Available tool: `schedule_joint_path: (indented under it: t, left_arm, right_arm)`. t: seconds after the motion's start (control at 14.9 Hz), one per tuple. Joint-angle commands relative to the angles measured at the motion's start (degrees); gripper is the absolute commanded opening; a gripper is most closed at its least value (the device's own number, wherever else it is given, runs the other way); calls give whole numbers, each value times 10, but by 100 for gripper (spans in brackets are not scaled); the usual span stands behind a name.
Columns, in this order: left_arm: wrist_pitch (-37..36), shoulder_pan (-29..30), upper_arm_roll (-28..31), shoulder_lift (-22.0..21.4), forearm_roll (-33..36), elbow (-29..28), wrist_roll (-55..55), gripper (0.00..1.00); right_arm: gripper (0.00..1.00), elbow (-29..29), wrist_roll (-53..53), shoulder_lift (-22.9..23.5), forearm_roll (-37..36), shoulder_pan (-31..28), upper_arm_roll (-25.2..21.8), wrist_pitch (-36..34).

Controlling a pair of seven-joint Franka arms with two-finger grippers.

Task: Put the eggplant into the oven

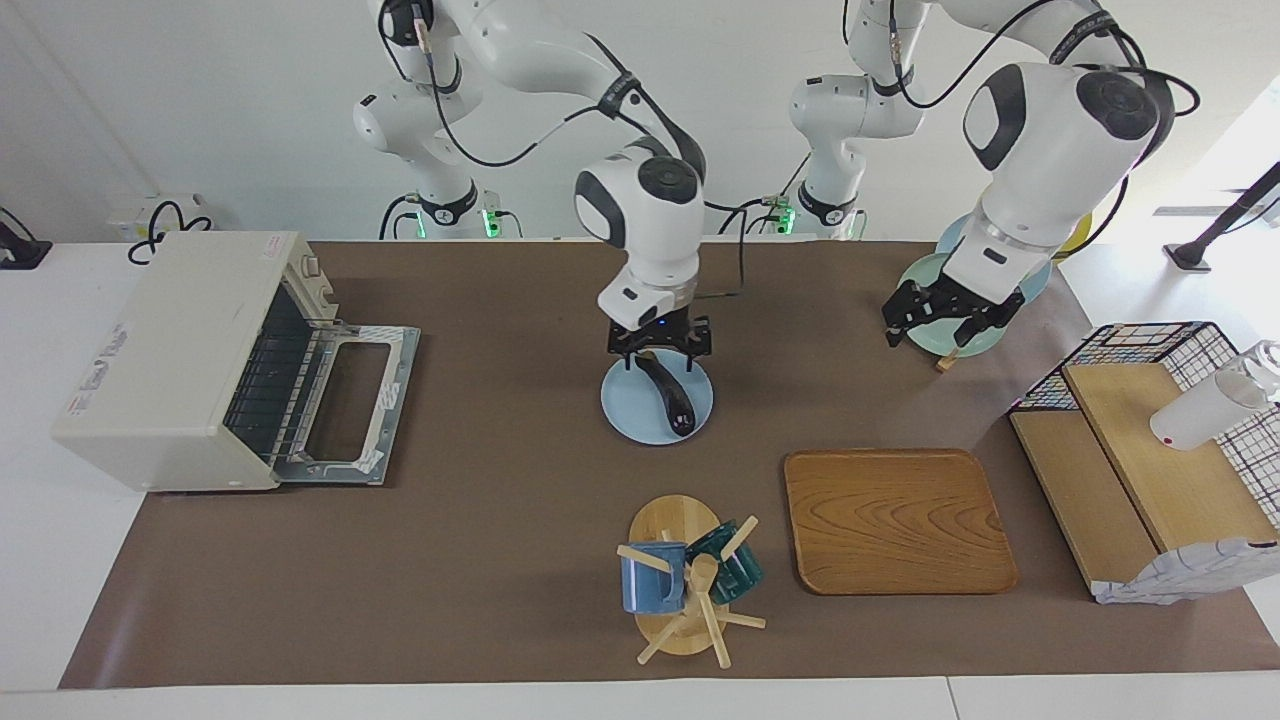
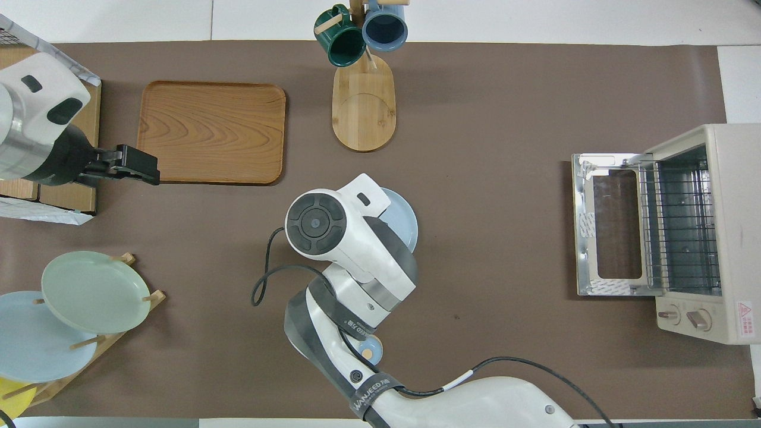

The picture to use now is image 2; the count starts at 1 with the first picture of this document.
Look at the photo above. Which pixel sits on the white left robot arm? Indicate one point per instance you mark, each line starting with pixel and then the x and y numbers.
pixel 35 101

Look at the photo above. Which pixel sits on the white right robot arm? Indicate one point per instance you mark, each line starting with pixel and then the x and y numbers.
pixel 357 249

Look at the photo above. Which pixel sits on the yellow plate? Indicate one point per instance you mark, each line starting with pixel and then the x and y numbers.
pixel 12 398

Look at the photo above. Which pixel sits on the wooden mug tree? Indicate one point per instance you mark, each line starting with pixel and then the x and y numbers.
pixel 364 113

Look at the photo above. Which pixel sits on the light blue racked plate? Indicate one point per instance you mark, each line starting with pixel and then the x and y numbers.
pixel 35 345

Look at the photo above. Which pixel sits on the wooden plate rack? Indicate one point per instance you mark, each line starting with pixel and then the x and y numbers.
pixel 113 342

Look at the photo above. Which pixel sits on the wooden serving tray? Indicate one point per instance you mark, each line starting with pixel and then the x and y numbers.
pixel 211 131

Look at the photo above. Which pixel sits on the cream toaster oven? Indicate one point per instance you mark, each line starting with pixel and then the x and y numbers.
pixel 684 232

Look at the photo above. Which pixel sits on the dark green mug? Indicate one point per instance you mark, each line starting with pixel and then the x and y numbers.
pixel 342 38

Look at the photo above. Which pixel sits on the brown table mat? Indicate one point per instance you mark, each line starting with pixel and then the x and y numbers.
pixel 505 89

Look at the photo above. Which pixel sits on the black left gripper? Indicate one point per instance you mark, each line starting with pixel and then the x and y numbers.
pixel 65 157

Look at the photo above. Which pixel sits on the mint green plate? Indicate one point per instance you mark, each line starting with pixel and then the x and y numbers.
pixel 95 291

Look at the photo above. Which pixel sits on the blue mug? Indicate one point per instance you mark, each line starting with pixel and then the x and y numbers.
pixel 384 27

